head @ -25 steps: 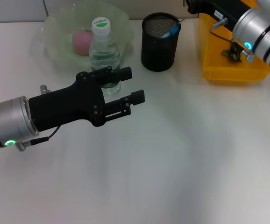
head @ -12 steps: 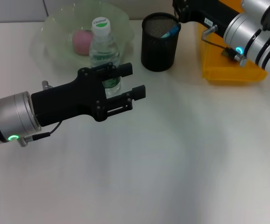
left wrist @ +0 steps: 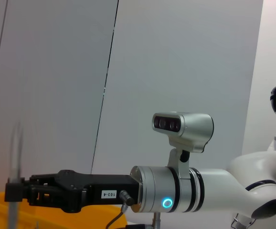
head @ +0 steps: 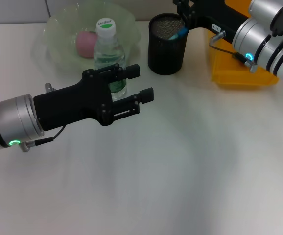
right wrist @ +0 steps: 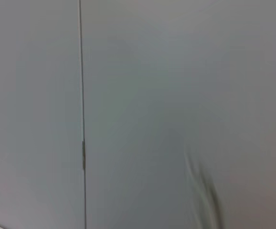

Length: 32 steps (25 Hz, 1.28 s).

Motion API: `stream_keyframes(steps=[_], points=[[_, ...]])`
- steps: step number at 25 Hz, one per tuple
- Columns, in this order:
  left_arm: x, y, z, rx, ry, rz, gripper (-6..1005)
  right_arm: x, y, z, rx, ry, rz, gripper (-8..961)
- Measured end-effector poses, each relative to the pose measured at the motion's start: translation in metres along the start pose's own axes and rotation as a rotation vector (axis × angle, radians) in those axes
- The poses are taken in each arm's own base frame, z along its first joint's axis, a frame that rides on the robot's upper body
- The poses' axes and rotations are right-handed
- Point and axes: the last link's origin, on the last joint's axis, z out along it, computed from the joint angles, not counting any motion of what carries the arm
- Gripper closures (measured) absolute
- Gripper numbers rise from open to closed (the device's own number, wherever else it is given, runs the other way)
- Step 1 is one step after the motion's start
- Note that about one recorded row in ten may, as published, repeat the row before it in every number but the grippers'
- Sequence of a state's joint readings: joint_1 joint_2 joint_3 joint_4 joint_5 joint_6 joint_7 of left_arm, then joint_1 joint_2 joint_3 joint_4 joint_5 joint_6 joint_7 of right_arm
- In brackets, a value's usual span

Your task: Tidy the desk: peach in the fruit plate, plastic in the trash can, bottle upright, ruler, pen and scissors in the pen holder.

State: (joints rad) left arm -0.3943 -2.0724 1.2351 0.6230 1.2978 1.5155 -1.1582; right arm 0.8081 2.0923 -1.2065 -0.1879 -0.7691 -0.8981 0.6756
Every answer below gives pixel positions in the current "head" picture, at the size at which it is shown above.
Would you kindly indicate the blue plastic scissors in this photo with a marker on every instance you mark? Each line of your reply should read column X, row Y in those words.
column 180, row 33

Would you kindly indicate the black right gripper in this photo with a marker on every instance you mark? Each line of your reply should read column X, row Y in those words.
column 219, row 17

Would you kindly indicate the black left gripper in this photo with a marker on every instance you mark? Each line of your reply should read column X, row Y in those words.
column 70, row 105

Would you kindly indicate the pink toy peach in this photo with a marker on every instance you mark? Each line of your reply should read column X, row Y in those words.
column 84, row 44

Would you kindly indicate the translucent green fruit plate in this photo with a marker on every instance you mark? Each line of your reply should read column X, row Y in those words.
column 58, row 31

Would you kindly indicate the yellow plastic storage bin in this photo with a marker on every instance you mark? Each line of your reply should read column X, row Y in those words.
column 229, row 76

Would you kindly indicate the green label water bottle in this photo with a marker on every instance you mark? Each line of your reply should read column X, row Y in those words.
column 105, row 27

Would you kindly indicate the black mesh pen holder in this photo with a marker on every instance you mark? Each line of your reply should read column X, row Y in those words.
column 167, row 56

